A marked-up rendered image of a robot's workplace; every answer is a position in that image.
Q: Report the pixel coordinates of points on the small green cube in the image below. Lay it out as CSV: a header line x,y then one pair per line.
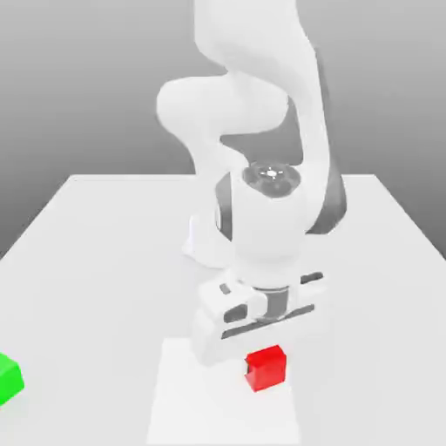
x,y
8,379

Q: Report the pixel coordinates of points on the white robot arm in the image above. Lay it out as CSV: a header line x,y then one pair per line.
x,y
264,226

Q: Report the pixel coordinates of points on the small red cube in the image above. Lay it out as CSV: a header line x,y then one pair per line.
x,y
268,369

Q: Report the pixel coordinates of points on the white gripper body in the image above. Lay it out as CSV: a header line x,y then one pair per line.
x,y
216,345

